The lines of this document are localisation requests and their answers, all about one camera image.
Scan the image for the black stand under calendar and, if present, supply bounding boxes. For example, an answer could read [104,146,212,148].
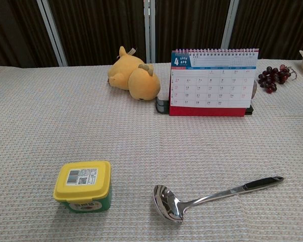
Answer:
[155,96,255,117]

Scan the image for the yellow plush bear toy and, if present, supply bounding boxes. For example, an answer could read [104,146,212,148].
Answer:
[108,45,161,102]

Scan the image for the red desk calendar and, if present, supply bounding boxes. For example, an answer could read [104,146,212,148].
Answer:
[169,48,260,117]

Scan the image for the white woven tablecloth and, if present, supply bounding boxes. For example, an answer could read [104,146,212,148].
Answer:
[0,58,303,242]

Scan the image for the stainless steel ladle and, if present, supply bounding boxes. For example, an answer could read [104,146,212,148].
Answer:
[153,176,284,224]

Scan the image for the green tub with yellow lid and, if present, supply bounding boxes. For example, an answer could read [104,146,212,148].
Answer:
[53,160,114,214]

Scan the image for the bunch of dark grapes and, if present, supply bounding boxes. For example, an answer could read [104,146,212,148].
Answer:
[257,64,297,94]

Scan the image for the grey screen frame post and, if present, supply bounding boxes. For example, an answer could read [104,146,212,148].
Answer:
[36,0,68,67]
[143,0,157,64]
[220,0,240,49]

